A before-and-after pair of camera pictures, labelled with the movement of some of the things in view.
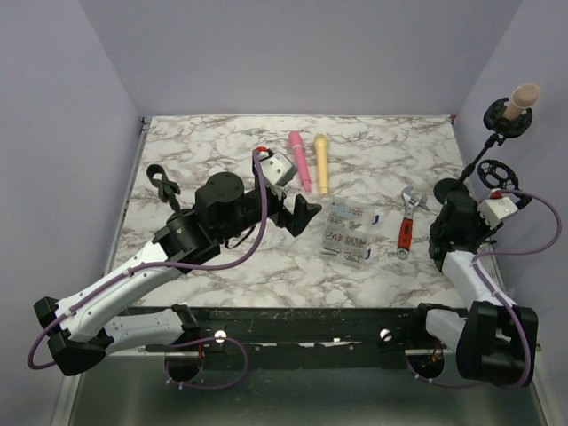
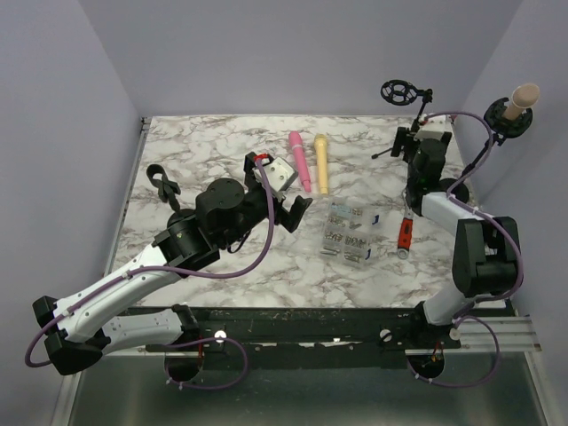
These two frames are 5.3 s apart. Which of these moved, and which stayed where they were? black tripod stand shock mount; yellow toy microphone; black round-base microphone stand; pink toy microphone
Moved: black tripod stand shock mount
Stayed: pink toy microphone; black round-base microphone stand; yellow toy microphone
